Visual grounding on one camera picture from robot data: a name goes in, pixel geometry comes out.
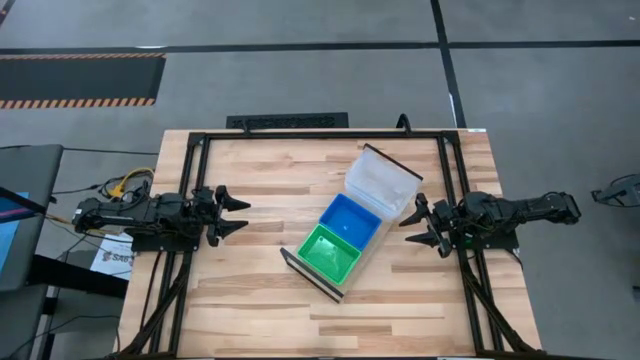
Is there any blue plastic basket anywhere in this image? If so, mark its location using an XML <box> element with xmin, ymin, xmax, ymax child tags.
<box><xmin>318</xmin><ymin>192</ymin><xmax>384</xmax><ymax>252</ymax></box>

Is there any blue flat panel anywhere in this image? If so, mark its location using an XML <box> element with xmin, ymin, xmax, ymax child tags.
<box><xmin>0</xmin><ymin>191</ymin><xmax>31</xmax><ymax>275</ymax></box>

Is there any green plastic basket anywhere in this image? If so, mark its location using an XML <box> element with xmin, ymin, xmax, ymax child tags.
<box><xmin>295</xmin><ymin>222</ymin><xmax>363</xmax><ymax>287</ymax></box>

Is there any white printed paper sheet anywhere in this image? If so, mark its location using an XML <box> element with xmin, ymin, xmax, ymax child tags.
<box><xmin>89</xmin><ymin>233</ymin><xmax>137</xmax><ymax>282</ymax></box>

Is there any hazard-striped black floor mat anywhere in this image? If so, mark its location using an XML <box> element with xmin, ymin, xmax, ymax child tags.
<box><xmin>0</xmin><ymin>52</ymin><xmax>168</xmax><ymax>110</ymax></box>

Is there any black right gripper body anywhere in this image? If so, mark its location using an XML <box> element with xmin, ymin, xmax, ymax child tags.
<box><xmin>428</xmin><ymin>198</ymin><xmax>470</xmax><ymax>242</ymax></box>

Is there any black floor vent strip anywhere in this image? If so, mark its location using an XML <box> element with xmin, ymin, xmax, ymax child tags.
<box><xmin>225</xmin><ymin>111</ymin><xmax>350</xmax><ymax>131</ymax></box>

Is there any black-framed wooden shelf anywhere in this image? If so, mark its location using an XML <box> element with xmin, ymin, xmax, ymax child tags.
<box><xmin>279</xmin><ymin>143</ymin><xmax>425</xmax><ymax>305</ymax></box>

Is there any clear plastic bin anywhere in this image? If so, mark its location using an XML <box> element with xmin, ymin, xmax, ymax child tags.
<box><xmin>343</xmin><ymin>145</ymin><xmax>425</xmax><ymax>222</ymax></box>
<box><xmin>344</xmin><ymin>169</ymin><xmax>401</xmax><ymax>221</ymax></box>

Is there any yellow arm-side cable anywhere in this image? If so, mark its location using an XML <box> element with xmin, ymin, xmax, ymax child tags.
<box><xmin>106</xmin><ymin>167</ymin><xmax>156</xmax><ymax>200</ymax></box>

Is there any grey side cart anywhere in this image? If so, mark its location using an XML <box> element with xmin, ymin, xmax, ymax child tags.
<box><xmin>0</xmin><ymin>143</ymin><xmax>65</xmax><ymax>294</ymax></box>

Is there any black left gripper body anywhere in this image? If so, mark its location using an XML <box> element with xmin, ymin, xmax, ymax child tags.
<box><xmin>187</xmin><ymin>186</ymin><xmax>225</xmax><ymax>248</ymax></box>

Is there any black cart base bar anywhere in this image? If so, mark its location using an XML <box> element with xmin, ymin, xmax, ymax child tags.
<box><xmin>28</xmin><ymin>253</ymin><xmax>130</xmax><ymax>300</ymax></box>

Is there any black aluminium table frame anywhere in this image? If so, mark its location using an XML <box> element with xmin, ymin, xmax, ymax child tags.
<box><xmin>117</xmin><ymin>129</ymin><xmax>549</xmax><ymax>360</ymax></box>

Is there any black table-edge hook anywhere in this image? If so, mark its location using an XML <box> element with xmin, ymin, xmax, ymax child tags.
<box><xmin>395</xmin><ymin>112</ymin><xmax>415</xmax><ymax>136</ymax></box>

